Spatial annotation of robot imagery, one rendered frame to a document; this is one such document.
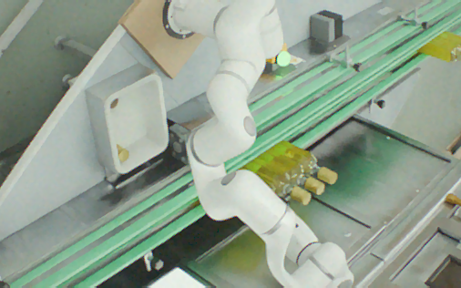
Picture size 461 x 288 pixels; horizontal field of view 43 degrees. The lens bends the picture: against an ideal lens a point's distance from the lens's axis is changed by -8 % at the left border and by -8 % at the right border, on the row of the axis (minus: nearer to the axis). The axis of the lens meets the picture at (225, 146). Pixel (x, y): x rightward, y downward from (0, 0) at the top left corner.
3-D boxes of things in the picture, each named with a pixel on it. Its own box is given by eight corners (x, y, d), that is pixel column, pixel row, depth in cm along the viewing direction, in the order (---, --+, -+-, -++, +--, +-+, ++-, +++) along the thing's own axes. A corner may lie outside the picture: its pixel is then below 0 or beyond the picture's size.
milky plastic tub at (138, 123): (99, 164, 162) (118, 178, 157) (85, 89, 149) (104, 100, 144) (149, 135, 172) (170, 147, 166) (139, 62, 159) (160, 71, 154)
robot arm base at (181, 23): (154, 3, 152) (196, 15, 143) (186, -30, 156) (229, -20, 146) (179, 43, 164) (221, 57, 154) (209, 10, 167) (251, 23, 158)
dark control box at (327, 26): (309, 36, 209) (329, 43, 203) (309, 15, 204) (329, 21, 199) (323, 29, 213) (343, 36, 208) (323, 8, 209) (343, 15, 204)
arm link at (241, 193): (304, 170, 133) (259, 189, 144) (236, 100, 127) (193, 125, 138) (276, 229, 123) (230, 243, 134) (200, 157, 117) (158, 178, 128)
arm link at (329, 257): (312, 283, 128) (344, 251, 128) (284, 255, 136) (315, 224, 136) (338, 305, 138) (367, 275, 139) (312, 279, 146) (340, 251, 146)
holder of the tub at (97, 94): (102, 179, 165) (119, 191, 161) (84, 89, 150) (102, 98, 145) (150, 150, 175) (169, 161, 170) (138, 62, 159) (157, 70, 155)
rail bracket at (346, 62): (322, 61, 197) (357, 74, 189) (322, 40, 193) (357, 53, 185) (330, 56, 199) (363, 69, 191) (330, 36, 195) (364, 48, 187)
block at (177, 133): (169, 158, 172) (187, 168, 167) (165, 128, 166) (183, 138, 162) (179, 151, 174) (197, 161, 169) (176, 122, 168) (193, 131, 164)
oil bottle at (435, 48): (410, 48, 239) (470, 71, 222) (411, 36, 236) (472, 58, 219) (416, 45, 242) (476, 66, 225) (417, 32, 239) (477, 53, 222)
